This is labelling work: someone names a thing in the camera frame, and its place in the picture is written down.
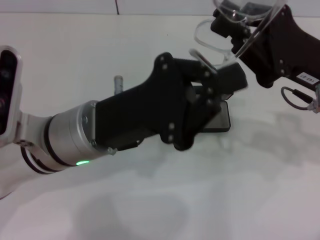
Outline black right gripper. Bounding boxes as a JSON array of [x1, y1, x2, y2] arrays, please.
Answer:
[[210, 0, 320, 89]]

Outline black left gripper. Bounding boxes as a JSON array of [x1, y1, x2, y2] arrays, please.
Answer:
[[92, 51, 245, 152]]

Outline clear white glasses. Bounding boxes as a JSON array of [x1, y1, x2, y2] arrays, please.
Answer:
[[188, 0, 288, 76]]

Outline black glasses case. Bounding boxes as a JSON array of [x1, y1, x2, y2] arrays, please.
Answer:
[[191, 83, 235, 133]]

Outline silver left wrist stud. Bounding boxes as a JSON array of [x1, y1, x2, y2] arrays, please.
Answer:
[[113, 75, 125, 96]]

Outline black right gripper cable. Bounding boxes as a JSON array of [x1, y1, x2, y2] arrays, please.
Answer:
[[281, 86, 320, 113]]

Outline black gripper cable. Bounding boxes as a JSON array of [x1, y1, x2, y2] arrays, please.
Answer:
[[107, 139, 141, 156], [281, 86, 320, 113]]

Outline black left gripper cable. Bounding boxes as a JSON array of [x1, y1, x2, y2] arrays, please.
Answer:
[[107, 139, 141, 156]]

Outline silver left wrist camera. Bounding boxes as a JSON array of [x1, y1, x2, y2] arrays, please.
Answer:
[[0, 45, 25, 146]]

